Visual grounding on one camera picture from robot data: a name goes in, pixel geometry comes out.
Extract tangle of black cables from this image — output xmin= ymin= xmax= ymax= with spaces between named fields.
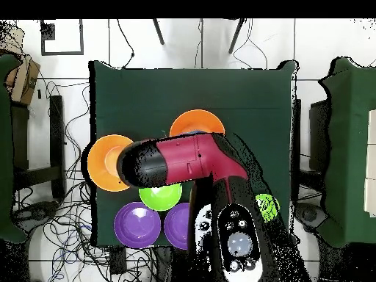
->
xmin=14 ymin=82 xmax=155 ymax=282

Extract purple plastic bowl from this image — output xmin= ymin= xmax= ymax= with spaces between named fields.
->
xmin=113 ymin=201 xmax=162 ymax=250
xmin=163 ymin=202 xmax=191 ymax=250

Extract black bench frame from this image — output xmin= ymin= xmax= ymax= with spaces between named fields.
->
xmin=11 ymin=95 xmax=66 ymax=200

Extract black floor frame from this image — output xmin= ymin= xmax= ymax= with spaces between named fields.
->
xmin=40 ymin=19 xmax=84 ymax=56

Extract dark green tablecloth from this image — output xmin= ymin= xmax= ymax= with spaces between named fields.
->
xmin=88 ymin=59 xmax=299 ymax=247

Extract medium green plastic bowl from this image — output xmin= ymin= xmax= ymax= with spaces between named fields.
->
xmin=138 ymin=181 xmax=184 ymax=212

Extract cardboard box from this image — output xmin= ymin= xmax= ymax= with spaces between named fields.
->
xmin=0 ymin=23 xmax=41 ymax=106

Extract small green plastic bowl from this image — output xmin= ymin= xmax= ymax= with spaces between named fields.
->
xmin=254 ymin=193 xmax=281 ymax=223

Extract green cloth side table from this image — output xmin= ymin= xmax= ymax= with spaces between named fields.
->
xmin=318 ymin=57 xmax=376 ymax=249
xmin=0 ymin=53 xmax=28 ymax=245

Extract thin grey floor cable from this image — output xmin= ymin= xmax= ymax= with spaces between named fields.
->
xmin=233 ymin=18 xmax=269 ymax=70

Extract black tripod leg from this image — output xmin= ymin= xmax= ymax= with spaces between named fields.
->
xmin=152 ymin=18 xmax=165 ymax=46
xmin=228 ymin=18 xmax=245 ymax=54

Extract black power strip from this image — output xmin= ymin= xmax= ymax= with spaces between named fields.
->
xmin=109 ymin=246 xmax=128 ymax=275

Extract large orange plastic bowl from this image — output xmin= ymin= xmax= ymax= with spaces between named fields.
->
xmin=169 ymin=109 xmax=226 ymax=138
xmin=87 ymin=134 xmax=135 ymax=192

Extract white boxes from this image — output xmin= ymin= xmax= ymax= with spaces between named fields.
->
xmin=363 ymin=109 xmax=376 ymax=218

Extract black floor cable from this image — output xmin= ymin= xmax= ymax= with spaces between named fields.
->
xmin=117 ymin=19 xmax=135 ymax=69

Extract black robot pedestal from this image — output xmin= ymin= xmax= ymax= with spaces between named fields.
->
xmin=153 ymin=245 xmax=190 ymax=282

